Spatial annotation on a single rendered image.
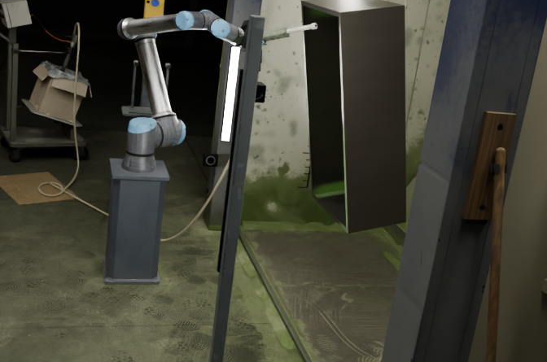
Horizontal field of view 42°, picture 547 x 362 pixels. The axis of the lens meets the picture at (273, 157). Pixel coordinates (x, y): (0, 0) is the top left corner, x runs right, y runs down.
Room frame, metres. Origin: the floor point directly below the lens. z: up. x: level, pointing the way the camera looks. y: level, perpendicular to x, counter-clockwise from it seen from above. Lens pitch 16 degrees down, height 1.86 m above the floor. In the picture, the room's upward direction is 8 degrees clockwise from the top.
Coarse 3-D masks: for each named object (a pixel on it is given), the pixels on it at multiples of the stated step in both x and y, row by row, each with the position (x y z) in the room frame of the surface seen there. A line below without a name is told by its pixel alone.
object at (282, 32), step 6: (312, 24) 3.70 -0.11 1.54; (270, 30) 3.83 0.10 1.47; (276, 30) 3.81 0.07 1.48; (282, 30) 3.79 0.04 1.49; (288, 30) 3.78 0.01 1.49; (294, 30) 3.76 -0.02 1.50; (300, 30) 3.75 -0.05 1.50; (264, 36) 3.85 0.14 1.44; (270, 36) 3.83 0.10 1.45; (276, 36) 3.80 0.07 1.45; (282, 36) 3.79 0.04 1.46; (288, 36) 3.79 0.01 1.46
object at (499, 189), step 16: (496, 160) 1.78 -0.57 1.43; (496, 176) 1.76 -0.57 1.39; (496, 192) 1.75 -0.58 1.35; (496, 208) 1.74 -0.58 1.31; (496, 224) 1.73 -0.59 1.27; (496, 240) 1.72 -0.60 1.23; (496, 256) 1.71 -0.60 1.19; (496, 272) 1.70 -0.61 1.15; (496, 288) 1.70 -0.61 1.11; (496, 304) 1.69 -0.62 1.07; (496, 320) 1.68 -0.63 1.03; (496, 336) 1.67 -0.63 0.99; (496, 352) 1.67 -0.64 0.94
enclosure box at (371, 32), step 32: (320, 0) 4.08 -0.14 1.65; (352, 0) 3.98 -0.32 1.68; (320, 32) 4.18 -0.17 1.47; (352, 32) 3.59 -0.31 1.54; (384, 32) 3.65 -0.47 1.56; (320, 64) 4.19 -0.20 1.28; (352, 64) 3.60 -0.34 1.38; (384, 64) 3.66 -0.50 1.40; (320, 96) 4.20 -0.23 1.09; (352, 96) 3.61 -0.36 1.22; (384, 96) 3.67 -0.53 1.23; (320, 128) 4.21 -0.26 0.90; (352, 128) 3.62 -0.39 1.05; (384, 128) 3.68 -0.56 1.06; (320, 160) 4.22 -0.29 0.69; (352, 160) 3.63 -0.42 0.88; (384, 160) 3.69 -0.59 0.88; (320, 192) 4.23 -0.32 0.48; (352, 192) 3.64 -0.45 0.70; (384, 192) 3.70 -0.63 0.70; (352, 224) 3.65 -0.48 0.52; (384, 224) 3.71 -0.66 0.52
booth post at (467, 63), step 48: (480, 0) 1.81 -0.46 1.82; (528, 0) 1.82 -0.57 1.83; (480, 48) 1.79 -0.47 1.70; (528, 48) 1.83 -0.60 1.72; (432, 96) 1.95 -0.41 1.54; (480, 96) 1.80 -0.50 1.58; (528, 96) 1.84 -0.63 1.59; (432, 144) 1.90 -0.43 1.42; (432, 192) 1.86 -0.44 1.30; (432, 240) 1.81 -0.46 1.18; (480, 240) 1.82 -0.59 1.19; (432, 288) 1.79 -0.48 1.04; (480, 288) 1.83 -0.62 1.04; (432, 336) 1.80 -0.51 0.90
